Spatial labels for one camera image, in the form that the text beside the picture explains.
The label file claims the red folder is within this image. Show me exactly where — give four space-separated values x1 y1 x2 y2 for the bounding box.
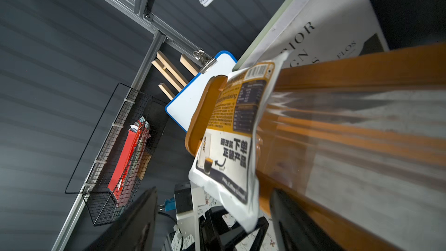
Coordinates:
108 124 141 208

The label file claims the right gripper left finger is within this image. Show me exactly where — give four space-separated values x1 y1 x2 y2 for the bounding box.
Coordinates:
86 187 157 251

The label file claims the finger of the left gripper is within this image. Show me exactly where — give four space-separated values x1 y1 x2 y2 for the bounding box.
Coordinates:
198 206 251 251

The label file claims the yellow coffee bag top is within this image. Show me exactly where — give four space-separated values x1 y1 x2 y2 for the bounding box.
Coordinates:
189 52 289 232

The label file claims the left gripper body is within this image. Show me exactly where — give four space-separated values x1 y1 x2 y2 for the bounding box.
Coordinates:
174 181 193 214

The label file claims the wooden easel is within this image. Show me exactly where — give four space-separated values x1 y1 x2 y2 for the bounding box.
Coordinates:
152 51 199 101

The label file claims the whiteboard with blue frame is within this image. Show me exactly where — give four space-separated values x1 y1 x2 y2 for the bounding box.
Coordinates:
165 51 237 132

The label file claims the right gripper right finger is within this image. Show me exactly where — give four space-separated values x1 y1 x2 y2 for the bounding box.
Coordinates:
269 189 343 251

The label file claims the black wire side basket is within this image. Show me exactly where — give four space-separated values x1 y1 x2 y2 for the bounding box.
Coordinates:
65 83 167 226

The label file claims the wooden two-tier shelf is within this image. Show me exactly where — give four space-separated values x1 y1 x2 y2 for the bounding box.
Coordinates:
185 43 446 251

